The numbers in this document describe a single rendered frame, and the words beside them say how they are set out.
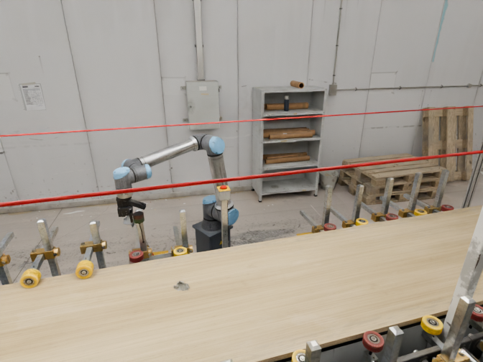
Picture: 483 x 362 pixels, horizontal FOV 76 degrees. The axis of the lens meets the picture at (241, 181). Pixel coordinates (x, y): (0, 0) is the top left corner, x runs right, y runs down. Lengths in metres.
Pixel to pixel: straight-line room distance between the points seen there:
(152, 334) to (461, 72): 5.76
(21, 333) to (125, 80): 3.25
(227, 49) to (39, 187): 3.09
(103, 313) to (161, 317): 0.27
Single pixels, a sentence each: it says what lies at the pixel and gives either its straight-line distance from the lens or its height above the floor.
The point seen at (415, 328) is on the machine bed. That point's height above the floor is 0.79.
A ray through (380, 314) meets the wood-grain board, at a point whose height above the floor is 0.90.
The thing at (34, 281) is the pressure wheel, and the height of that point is 0.94.
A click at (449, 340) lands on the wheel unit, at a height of 0.96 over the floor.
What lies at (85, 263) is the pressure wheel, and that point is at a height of 0.98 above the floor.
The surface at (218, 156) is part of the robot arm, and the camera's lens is 2.22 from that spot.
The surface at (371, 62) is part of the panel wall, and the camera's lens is 5.18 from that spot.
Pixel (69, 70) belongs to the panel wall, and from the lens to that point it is 4.45.
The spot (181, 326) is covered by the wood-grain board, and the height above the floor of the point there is 0.90.
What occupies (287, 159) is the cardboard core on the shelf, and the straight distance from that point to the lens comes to 4.51.
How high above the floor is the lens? 1.99
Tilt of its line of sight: 23 degrees down
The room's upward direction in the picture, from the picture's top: straight up
